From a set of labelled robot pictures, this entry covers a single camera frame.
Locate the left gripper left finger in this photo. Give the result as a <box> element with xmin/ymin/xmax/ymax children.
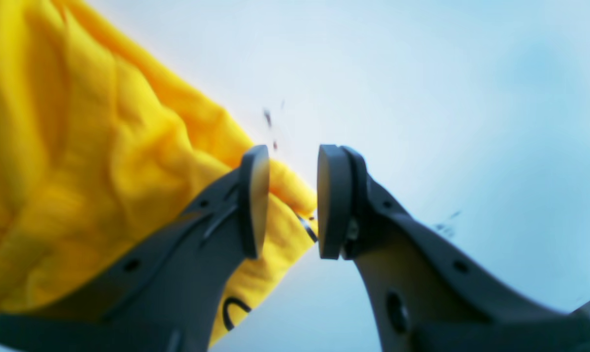
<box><xmin>0</xmin><ymin>145</ymin><xmax>270</xmax><ymax>352</ymax></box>

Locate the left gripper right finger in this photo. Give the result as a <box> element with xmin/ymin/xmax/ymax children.
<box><xmin>317</xmin><ymin>145</ymin><xmax>590</xmax><ymax>352</ymax></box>

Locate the orange t-shirt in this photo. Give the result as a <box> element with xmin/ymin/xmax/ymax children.
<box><xmin>0</xmin><ymin>0</ymin><xmax>320</xmax><ymax>345</ymax></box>

